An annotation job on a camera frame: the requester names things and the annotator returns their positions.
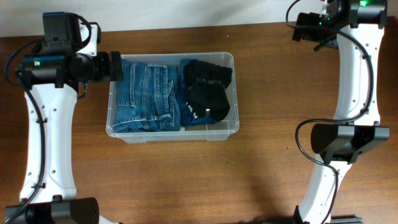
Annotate dark blue jeans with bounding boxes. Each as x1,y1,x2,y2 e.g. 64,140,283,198
113,59,181,133

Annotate small black cloth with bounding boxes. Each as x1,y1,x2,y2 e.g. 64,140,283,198
183,59,233,89

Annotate blue cloth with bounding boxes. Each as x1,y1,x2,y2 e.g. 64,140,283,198
176,58,219,127

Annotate large black cloth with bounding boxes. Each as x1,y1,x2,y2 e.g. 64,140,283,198
187,78,230,122

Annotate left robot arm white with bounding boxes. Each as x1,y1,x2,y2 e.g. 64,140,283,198
5,12,123,223

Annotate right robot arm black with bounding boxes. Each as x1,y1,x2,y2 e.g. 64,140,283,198
292,0,390,223

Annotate clear plastic storage bin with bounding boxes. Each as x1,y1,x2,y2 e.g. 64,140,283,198
106,52,239,144

